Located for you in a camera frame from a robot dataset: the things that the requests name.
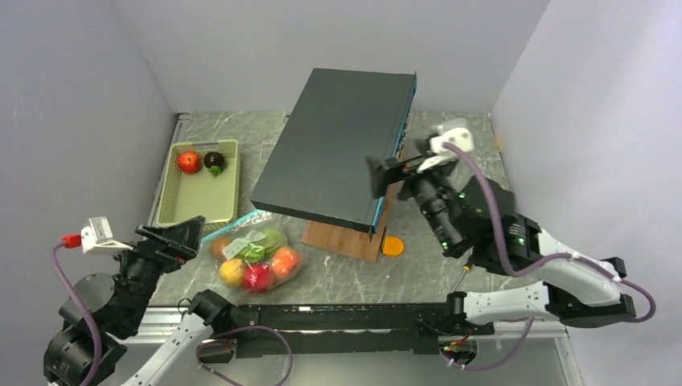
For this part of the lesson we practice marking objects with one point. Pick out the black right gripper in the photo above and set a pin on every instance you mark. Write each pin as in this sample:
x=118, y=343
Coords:
x=382, y=175

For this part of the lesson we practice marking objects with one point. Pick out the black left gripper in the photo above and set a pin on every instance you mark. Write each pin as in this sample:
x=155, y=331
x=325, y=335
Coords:
x=169, y=244

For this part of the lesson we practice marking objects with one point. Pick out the brown kiwi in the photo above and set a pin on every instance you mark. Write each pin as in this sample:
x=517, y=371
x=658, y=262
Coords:
x=217, y=246

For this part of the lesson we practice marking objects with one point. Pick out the yellow lemon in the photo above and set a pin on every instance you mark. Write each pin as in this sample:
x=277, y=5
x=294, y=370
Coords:
x=231, y=272

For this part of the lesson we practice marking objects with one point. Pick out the clear zip bag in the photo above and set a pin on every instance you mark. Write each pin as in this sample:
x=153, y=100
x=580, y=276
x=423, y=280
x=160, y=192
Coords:
x=255, y=220

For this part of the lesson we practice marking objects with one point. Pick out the green cabbage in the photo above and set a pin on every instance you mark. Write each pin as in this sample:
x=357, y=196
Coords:
x=261, y=244

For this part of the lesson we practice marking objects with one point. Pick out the orange peach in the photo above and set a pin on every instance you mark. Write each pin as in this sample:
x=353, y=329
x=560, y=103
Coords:
x=285, y=263

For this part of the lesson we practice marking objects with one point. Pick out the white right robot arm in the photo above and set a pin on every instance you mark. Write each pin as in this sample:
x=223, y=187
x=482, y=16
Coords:
x=471, y=214

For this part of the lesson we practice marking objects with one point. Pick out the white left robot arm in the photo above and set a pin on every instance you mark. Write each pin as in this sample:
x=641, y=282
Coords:
x=103, y=309

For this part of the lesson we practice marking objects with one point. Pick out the pale green plastic basket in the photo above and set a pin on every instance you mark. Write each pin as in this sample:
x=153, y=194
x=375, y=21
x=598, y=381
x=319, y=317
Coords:
x=183, y=196

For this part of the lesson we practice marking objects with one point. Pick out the orange round disc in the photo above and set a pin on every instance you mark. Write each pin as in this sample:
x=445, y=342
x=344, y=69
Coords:
x=392, y=246

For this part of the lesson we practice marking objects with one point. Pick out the wooden board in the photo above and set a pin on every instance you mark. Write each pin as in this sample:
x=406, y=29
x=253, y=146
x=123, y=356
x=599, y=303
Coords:
x=351, y=240

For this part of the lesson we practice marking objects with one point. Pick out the red apple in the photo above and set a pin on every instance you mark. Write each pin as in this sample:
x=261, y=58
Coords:
x=189, y=162

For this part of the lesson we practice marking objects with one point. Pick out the dark purple mangosteen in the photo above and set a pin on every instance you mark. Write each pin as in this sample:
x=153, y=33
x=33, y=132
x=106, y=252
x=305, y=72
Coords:
x=215, y=163

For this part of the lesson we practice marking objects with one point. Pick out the grey network switch box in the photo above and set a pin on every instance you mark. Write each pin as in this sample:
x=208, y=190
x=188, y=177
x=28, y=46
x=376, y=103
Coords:
x=317, y=170

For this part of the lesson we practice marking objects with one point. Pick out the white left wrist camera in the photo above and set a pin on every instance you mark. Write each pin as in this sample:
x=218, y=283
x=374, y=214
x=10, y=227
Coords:
x=96, y=238

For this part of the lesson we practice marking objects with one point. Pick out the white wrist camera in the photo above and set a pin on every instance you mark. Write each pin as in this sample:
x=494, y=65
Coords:
x=96, y=238
x=436, y=148

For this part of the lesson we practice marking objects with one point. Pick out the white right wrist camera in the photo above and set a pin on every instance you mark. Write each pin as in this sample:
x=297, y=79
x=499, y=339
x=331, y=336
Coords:
x=436, y=148

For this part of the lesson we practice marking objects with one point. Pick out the yellow handled screwdriver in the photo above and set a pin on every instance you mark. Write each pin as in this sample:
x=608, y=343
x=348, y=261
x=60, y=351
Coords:
x=465, y=270

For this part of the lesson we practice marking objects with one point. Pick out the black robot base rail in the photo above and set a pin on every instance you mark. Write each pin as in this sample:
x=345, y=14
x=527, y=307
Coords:
x=260, y=330

